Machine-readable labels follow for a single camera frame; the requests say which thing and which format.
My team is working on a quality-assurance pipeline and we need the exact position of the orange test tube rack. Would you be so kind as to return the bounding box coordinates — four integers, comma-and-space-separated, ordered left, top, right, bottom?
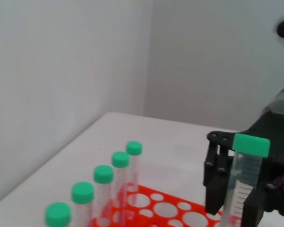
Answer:
89, 184, 242, 227

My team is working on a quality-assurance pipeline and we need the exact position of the clear test tube green cap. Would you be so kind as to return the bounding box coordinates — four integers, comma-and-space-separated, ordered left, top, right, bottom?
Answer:
221, 133, 271, 227
93, 165, 115, 225
71, 181, 95, 227
125, 141, 143, 192
111, 151, 131, 213
44, 202, 71, 227

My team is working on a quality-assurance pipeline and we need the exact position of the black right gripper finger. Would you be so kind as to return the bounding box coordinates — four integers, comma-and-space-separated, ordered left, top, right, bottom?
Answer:
242, 175, 284, 227
202, 141, 235, 215

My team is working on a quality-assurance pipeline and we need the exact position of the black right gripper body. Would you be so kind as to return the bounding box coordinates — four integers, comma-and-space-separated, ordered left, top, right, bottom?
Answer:
207, 113, 284, 190

